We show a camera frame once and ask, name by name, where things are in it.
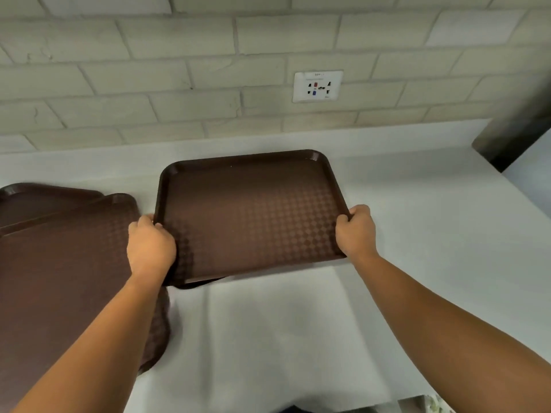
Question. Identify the person's left forearm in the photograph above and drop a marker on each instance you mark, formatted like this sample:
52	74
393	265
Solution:
90	352

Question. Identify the person's left hand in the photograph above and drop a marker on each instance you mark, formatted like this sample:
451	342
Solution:
150	249

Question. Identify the person's right hand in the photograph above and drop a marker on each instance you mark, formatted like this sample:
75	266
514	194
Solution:
357	236

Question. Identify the person's right thumb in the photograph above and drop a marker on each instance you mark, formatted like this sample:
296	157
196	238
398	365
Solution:
345	219

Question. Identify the person's right forearm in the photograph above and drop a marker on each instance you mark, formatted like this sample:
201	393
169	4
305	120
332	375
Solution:
452	339

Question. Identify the brown plastic serving tray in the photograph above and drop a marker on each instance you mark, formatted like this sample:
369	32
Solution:
64	288
38	204
252	215

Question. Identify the white wall power socket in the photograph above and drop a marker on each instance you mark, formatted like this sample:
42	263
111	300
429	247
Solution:
317	86

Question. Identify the person's left thumb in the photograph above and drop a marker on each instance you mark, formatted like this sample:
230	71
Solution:
148	219

